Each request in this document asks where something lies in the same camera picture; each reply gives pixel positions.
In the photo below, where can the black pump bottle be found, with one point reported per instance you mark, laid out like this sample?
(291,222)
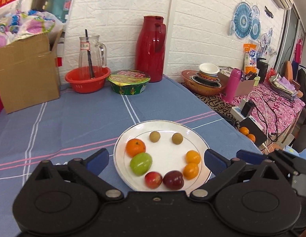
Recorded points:
(262,67)

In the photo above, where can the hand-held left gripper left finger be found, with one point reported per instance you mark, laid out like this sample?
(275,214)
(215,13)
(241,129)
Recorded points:
(98,160)

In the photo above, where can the white plate with blue rim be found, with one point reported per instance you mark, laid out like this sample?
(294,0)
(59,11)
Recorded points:
(165,153)

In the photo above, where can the floral cloth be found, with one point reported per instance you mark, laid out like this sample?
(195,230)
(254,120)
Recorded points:
(22,26)

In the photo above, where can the white bowl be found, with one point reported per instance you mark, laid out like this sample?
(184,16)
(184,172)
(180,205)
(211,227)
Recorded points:
(209,68)

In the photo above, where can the large orange with stem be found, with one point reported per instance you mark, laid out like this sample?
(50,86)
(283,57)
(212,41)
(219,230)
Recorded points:
(135,148)

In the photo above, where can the glass pitcher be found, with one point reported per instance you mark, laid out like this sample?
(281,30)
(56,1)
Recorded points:
(93,51)

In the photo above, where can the small orange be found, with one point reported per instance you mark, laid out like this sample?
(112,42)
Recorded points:
(244,131)
(251,138)

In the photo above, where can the white power strip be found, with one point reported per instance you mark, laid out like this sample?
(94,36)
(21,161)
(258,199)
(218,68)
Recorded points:
(236,112)

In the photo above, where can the red thermos jug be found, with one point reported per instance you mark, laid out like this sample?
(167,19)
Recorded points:
(149,51)

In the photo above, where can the pink patterned tablecloth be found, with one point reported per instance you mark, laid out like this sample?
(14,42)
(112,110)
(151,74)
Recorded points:
(278,111)

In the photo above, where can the pink bottle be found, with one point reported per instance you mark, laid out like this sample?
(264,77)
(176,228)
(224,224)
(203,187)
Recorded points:
(234,85)

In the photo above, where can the brown cardboard box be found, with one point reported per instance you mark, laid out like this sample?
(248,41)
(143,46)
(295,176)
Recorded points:
(24,79)

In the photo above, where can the blue striped tablecloth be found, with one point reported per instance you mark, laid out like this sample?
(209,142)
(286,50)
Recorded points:
(81,123)

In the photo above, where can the green instant noodle bowl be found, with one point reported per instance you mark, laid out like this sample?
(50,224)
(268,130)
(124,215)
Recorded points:
(129,84)

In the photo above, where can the yellow-orange tangerine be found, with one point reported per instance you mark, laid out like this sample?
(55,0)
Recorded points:
(191,171)
(193,157)

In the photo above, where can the small cardboard box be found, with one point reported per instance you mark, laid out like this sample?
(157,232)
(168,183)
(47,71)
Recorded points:
(245,88)

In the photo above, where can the green apple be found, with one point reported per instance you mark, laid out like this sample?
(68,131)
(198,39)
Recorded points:
(141,164)

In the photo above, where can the orange and white package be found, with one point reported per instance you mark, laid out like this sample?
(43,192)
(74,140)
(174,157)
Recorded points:
(250,58)

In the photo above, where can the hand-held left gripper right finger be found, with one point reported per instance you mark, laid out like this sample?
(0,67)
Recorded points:
(214,161)

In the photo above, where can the small blue paper fan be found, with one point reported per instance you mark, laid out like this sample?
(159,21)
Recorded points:
(255,28)

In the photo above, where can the black power adapter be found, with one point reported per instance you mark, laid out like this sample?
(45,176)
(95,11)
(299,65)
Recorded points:
(248,108)

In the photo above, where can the basket of folded cloths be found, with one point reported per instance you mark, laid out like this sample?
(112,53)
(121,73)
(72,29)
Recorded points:
(283,87)

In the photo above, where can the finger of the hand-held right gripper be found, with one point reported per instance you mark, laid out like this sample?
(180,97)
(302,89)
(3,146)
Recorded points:
(249,156)

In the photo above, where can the stacked patterned bowls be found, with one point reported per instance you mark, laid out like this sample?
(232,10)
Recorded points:
(207,79)

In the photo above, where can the black box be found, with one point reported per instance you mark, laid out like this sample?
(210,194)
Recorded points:
(254,131)

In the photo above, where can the small red apple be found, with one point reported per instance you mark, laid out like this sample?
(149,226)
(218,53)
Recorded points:
(153,180)

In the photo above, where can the black chair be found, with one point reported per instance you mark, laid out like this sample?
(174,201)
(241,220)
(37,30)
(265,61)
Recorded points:
(303,82)

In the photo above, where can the black stirring stick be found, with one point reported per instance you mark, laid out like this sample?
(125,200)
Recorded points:
(89,54)

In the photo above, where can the wall picture poster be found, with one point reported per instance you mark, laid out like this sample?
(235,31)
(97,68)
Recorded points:
(56,5)

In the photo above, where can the brown plastic bowl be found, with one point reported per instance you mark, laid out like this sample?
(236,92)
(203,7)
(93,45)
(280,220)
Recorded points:
(204,90)

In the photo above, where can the red plastic basket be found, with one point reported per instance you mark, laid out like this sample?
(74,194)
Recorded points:
(86,82)

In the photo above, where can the dark red plum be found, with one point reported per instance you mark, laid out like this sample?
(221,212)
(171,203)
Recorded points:
(173,180)

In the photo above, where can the tan longan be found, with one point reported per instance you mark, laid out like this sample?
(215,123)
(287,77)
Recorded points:
(154,136)
(177,138)

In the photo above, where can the dark patterned cloth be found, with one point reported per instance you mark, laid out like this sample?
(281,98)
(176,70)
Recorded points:
(214,105)

